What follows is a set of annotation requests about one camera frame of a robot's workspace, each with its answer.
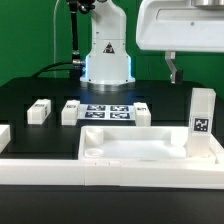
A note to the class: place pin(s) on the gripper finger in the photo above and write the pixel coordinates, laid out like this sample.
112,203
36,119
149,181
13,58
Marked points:
176,76

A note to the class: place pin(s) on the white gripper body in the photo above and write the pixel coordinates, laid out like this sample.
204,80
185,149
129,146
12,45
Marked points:
181,25

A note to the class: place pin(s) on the white desk top tray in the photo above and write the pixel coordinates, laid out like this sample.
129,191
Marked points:
143,144

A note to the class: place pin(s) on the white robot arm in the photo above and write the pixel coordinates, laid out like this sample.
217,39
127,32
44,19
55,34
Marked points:
108,65

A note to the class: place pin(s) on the fiducial marker sheet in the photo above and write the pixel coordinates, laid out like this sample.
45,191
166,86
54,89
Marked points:
106,112

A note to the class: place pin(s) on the white left fence piece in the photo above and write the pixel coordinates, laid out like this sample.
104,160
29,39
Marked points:
5,136

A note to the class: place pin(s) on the white front fence wall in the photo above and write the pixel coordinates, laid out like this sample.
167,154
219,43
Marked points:
139,174

